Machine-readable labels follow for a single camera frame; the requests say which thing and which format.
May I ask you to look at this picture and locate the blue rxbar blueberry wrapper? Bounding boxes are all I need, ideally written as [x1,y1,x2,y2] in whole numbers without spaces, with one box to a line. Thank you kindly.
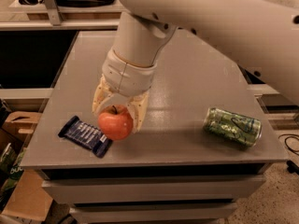
[58,116,112,158]

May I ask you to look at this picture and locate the red apple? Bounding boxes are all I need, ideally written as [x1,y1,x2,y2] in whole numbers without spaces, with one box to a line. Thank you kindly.
[98,105,134,141]

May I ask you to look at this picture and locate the metal shelf rail frame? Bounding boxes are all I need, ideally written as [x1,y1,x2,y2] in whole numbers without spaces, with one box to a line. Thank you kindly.
[0,0,125,31]

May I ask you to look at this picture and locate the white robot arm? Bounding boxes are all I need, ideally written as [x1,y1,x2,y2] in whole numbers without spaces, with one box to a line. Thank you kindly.
[93,0,299,131]

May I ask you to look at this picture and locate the green snack bag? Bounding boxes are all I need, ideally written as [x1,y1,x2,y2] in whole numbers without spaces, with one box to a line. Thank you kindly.
[0,143,25,204]

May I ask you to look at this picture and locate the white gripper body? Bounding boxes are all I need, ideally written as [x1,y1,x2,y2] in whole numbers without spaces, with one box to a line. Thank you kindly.
[102,49,156,97]

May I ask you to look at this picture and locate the cardboard box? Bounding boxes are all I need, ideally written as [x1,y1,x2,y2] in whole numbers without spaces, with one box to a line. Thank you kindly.
[1,111,52,224]

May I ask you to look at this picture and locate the grey drawer cabinet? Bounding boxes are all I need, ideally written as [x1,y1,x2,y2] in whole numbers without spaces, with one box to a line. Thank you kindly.
[22,30,288,224]

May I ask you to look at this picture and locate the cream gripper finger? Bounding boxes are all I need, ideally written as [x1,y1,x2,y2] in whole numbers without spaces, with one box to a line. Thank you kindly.
[92,75,114,115]
[126,91,149,133]

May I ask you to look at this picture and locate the black cable on floor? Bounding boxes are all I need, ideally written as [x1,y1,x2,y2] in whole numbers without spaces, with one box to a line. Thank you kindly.
[278,133,299,175]

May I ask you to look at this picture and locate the green soda can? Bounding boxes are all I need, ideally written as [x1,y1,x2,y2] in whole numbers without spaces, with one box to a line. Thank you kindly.
[203,107,263,147]

